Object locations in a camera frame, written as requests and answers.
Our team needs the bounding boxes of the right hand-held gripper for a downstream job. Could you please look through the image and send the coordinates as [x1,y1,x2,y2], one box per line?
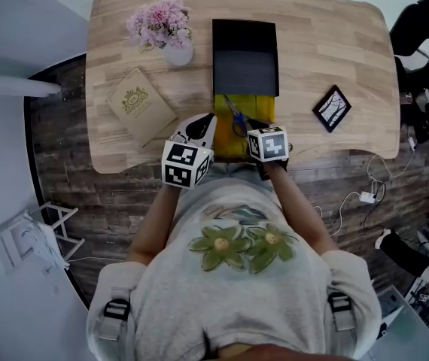
[244,117,291,182]

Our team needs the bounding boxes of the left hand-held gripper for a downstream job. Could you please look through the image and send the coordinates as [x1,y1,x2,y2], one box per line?
[160,112,219,190]

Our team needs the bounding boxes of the blue-handled scissors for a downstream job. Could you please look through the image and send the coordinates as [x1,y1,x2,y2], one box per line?
[223,94,252,139]

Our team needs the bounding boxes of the black box with yellow lining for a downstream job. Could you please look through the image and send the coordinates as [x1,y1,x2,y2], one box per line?
[211,18,281,164]

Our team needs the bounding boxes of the person's right forearm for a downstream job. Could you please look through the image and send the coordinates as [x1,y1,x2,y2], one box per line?
[264,161,339,258]

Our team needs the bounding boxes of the person's left forearm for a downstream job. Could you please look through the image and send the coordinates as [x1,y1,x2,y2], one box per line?
[126,184,184,267]

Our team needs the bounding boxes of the grey trousers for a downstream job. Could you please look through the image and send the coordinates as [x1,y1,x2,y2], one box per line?
[205,161,274,190]

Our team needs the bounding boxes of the tan hardcover book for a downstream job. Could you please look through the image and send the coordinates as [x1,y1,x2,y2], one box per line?
[106,67,180,149]

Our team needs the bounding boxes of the pink flower bouquet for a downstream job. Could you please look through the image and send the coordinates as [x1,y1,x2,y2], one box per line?
[125,0,193,53]

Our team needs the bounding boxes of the grey flower print shirt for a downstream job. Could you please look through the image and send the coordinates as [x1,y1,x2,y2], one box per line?
[85,180,384,361]

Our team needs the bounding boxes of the white slanted beam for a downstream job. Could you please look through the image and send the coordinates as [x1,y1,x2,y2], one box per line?
[0,71,62,98]

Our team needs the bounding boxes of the white step stool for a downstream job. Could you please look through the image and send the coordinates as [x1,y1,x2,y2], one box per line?
[0,200,87,275]

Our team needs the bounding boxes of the black picture frame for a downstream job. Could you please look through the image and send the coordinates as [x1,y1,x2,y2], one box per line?
[312,84,353,134]

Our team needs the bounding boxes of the long white cable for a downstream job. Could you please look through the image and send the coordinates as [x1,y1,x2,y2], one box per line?
[313,190,363,239]

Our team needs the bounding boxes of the white charger cable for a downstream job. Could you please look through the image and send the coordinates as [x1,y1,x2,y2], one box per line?
[366,136,418,194]

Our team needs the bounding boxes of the black floor cable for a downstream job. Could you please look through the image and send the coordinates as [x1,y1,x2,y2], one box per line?
[362,180,389,232]

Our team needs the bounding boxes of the black strap buckle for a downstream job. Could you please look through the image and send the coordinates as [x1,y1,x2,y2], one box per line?
[327,291,353,314]
[103,298,132,321]

